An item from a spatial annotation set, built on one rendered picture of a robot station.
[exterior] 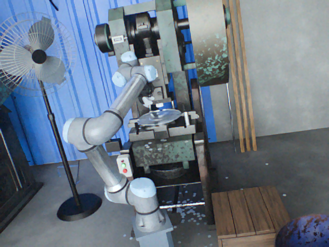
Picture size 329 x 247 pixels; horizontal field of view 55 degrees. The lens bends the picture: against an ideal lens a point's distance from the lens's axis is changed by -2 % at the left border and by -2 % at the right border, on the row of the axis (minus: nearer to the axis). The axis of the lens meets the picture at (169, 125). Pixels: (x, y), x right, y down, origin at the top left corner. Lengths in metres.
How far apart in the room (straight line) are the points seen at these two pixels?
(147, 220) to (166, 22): 1.13
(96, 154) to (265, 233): 0.90
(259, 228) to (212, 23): 1.05
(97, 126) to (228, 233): 0.84
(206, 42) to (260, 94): 1.80
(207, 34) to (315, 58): 1.95
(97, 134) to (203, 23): 0.79
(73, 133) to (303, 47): 2.59
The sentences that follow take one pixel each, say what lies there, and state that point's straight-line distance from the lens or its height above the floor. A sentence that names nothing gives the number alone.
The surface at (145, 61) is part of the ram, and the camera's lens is 2.08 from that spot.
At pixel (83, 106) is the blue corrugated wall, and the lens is 3.59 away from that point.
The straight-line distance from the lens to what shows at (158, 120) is 2.06.
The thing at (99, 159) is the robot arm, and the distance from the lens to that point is 1.48.
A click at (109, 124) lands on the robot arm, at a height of 1.04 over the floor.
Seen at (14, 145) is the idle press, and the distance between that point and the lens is 3.30.
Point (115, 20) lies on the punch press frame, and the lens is 2.05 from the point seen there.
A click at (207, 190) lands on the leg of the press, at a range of 2.14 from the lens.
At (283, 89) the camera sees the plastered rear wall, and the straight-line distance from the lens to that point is 3.49.
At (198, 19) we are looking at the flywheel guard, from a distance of 1.71.
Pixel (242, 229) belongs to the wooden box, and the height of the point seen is 0.35.
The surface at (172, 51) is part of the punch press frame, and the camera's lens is 2.01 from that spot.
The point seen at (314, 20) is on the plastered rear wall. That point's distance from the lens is 3.46.
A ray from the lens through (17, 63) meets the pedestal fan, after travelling 2.40.
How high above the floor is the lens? 1.42
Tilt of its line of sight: 19 degrees down
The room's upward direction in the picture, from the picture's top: 11 degrees counter-clockwise
